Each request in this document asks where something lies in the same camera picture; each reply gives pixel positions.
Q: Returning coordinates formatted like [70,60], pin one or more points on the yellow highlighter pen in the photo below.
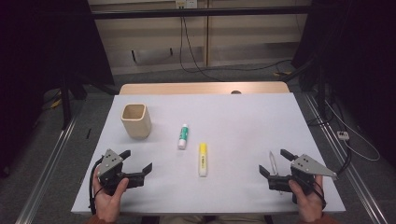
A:
[203,160]

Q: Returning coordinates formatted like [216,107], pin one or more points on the black horizontal bar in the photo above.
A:
[199,12]

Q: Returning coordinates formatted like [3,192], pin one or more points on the person's left hand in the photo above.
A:
[107,203]

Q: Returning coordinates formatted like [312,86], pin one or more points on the beige pen holder cup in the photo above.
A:
[138,127]

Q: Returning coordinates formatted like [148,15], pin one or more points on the white power adapter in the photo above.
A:
[343,135]

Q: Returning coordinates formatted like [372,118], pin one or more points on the white wall socket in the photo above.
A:
[186,3]

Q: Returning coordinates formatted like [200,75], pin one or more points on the person's right hand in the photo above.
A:
[309,205]

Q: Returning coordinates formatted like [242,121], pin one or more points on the clear plastic pen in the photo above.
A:
[273,164]

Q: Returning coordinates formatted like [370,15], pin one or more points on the black curtain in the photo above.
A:
[31,62]
[367,62]

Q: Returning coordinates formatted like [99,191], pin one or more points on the aluminium floor rail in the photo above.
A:
[46,174]
[367,202]

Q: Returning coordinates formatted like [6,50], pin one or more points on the green and white glue stick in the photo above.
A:
[183,137]

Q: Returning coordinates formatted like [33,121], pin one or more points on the yellow floor tape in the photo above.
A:
[56,103]
[281,74]

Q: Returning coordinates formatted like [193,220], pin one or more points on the wooden table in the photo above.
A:
[186,88]

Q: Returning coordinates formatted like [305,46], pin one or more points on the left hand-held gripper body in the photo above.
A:
[109,161]

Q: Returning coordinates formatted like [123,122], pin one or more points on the black metal stand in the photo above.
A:
[65,105]

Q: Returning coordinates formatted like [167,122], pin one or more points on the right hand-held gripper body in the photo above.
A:
[308,166]

